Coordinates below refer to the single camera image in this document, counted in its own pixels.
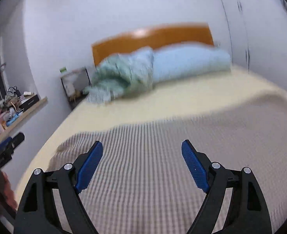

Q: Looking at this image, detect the person left hand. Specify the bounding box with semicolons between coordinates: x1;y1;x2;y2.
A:
0;171;18;211

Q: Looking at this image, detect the black box on sill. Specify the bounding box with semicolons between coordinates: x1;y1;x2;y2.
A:
18;94;40;112

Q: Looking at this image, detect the brown checkered blanket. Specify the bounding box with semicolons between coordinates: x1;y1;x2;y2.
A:
48;95;287;233

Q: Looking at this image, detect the black bedside trolley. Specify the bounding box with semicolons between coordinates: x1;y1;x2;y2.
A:
60;67;91;110

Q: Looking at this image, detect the green clock display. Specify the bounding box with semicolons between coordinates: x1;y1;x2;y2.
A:
59;67;67;73

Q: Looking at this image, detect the green floral quilt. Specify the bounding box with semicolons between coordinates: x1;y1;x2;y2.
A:
83;47;154;104

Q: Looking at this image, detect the light blue pillow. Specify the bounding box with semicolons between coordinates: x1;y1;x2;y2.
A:
152;42;231;83

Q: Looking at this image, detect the white built-in wardrobe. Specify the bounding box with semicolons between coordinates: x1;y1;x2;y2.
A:
221;0;287;91

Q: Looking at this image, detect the wooden bed frame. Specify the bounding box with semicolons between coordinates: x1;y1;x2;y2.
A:
92;23;214;66

